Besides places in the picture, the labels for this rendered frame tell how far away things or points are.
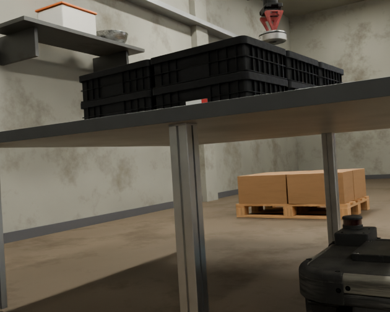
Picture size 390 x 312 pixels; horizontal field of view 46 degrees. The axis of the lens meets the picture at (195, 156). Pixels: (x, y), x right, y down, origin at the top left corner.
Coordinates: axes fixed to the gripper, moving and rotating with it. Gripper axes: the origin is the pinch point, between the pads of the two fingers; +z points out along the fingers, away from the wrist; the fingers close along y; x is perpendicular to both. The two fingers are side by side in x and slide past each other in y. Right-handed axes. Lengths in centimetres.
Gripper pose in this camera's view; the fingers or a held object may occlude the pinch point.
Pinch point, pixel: (272, 31)
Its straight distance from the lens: 182.8
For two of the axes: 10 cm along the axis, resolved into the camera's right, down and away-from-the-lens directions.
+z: 0.5, 10.0, -0.3
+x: 9.9, -0.5, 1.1
